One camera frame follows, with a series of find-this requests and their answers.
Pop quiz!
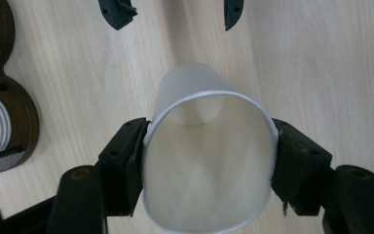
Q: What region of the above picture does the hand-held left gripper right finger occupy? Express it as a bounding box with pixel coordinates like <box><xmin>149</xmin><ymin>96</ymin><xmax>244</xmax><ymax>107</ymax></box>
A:
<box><xmin>271</xmin><ymin>118</ymin><xmax>334</xmax><ymax>217</ymax></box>

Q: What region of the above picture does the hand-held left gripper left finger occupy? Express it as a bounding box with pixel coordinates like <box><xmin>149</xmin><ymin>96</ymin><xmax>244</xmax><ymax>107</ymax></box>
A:
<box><xmin>97</xmin><ymin>117</ymin><xmax>151</xmax><ymax>217</ymax></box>

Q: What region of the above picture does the single white paper cup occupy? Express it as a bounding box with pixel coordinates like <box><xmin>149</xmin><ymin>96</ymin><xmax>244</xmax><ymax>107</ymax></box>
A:
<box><xmin>140</xmin><ymin>62</ymin><xmax>280</xmax><ymax>234</ymax></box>

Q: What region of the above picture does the dark brown double cup holder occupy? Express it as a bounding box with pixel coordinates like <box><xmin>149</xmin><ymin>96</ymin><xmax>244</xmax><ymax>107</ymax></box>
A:
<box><xmin>0</xmin><ymin>0</ymin><xmax>41</xmax><ymax>175</ymax></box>

